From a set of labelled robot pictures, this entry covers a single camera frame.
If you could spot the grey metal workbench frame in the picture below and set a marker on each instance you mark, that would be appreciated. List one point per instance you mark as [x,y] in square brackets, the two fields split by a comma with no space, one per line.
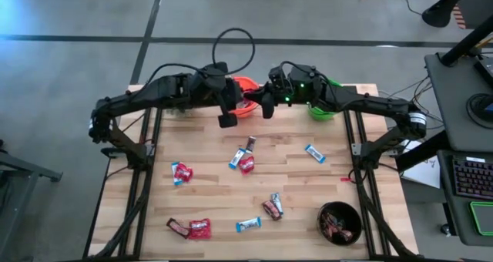
[31,168]

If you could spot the black plastic bucket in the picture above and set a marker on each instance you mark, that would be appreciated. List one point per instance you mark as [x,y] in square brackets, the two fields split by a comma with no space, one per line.
[354,219]

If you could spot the grey desk shelf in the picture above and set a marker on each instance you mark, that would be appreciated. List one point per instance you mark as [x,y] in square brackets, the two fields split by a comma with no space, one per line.
[462,215]

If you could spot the black pad with green edge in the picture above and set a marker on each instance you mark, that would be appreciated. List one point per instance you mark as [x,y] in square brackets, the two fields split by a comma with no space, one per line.
[485,217]

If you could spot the grey metal bracket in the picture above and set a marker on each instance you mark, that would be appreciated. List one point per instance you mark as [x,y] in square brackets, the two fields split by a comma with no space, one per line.
[356,149]

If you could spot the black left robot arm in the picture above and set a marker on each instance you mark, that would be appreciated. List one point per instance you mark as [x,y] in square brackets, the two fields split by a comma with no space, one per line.
[154,94]

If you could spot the candy pile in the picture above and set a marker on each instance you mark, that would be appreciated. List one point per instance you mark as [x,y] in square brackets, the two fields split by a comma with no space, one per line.
[326,219]

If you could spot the black desk support bar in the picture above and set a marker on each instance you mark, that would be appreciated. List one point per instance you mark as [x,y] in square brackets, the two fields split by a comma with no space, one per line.
[418,156]

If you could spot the green plastic bucket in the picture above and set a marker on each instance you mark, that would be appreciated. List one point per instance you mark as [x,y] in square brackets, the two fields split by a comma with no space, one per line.
[321,115]

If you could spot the orange plastic bucket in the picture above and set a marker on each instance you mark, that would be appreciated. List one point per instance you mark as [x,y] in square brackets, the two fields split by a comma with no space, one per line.
[246,111]

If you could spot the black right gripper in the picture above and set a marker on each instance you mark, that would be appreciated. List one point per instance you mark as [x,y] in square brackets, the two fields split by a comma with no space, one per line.
[300,88]

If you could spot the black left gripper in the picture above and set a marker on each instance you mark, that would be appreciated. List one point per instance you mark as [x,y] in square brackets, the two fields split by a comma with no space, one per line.
[221,88]

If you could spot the black aluminium rig frame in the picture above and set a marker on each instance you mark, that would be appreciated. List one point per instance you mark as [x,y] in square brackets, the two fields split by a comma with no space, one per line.
[144,212]

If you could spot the black caster wheel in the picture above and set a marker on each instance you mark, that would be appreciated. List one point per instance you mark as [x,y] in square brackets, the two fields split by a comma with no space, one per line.
[446,229]

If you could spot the black orange striped mat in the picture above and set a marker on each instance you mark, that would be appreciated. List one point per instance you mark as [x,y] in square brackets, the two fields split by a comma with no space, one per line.
[459,17]

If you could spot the black table clamp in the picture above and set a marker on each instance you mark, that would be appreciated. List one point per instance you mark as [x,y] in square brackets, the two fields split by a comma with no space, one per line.
[111,152]

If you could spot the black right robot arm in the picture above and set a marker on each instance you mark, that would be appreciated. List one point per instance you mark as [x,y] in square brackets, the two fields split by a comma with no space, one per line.
[369,104]

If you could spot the black round stand base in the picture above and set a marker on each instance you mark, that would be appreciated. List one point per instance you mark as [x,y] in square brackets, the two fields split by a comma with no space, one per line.
[477,108]

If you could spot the black backlit keyboard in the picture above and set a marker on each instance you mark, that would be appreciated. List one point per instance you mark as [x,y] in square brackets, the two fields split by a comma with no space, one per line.
[473,177]

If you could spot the grey desk top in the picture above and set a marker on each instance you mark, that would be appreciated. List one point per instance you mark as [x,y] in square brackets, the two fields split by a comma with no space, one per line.
[447,100]

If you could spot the black slanted pole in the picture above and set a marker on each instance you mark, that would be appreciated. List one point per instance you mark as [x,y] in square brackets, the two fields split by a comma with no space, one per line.
[466,42]

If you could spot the red candy packet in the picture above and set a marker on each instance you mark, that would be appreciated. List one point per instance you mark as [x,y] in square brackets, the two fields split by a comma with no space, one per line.
[247,164]
[200,229]
[183,172]

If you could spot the small brown candy bar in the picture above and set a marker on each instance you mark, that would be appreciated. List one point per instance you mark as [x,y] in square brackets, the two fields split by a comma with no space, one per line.
[250,144]

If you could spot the blue white candy bar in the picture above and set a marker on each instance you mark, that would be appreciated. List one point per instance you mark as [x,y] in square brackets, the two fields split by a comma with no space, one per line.
[277,202]
[176,179]
[237,158]
[315,154]
[248,224]

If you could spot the white paper sheet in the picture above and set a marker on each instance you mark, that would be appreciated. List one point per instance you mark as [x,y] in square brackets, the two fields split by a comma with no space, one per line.
[423,173]

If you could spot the black floor stand post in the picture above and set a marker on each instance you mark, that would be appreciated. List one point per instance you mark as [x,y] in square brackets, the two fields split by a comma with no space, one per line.
[439,13]

